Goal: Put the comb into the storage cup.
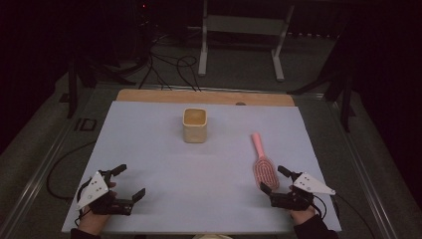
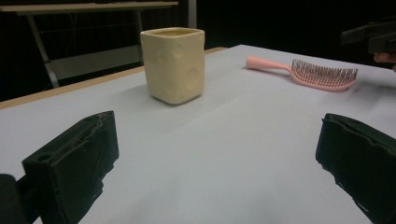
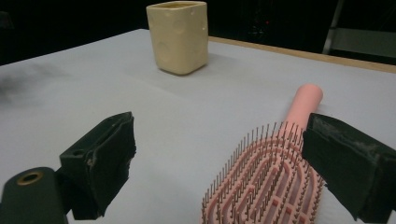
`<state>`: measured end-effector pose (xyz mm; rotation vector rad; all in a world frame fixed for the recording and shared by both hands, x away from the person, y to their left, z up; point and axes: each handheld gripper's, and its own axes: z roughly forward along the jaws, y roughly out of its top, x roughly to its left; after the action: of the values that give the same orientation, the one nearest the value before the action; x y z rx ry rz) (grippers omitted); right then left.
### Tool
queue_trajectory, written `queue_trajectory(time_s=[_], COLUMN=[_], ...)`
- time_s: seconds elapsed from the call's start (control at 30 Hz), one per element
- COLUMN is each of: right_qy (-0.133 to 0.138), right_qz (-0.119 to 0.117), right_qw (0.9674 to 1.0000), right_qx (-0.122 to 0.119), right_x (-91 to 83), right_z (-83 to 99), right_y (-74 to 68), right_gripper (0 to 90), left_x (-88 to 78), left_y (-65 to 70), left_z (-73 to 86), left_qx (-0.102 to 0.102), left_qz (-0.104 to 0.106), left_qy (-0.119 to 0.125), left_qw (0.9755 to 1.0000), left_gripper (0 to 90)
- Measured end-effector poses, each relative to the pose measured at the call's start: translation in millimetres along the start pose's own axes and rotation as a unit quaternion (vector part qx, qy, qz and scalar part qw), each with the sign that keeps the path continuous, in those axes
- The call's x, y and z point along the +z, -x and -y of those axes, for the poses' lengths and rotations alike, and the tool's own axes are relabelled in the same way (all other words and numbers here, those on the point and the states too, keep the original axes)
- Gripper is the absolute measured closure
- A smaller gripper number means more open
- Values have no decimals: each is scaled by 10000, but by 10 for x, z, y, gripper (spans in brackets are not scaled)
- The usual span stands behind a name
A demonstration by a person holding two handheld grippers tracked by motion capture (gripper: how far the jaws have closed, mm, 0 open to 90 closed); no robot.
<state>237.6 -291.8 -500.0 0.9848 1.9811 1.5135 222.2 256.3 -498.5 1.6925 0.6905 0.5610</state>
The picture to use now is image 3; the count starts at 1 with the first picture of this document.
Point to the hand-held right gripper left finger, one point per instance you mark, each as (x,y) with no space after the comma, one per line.
(102,161)

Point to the cream square ceramic cup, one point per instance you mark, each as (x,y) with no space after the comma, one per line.
(180,40)

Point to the pink hairbrush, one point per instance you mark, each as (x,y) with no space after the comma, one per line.
(274,174)

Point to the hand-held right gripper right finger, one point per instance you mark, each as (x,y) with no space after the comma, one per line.
(345,161)

